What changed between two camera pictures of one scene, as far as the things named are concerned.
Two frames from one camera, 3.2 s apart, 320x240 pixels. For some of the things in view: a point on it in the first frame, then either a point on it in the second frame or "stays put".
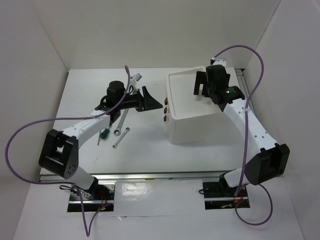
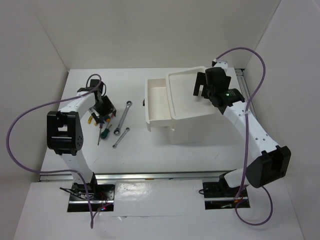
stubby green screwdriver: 105,133 stays put
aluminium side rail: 240,73 stays put
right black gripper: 201,78 stays put
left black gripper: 146,103 → 109,107
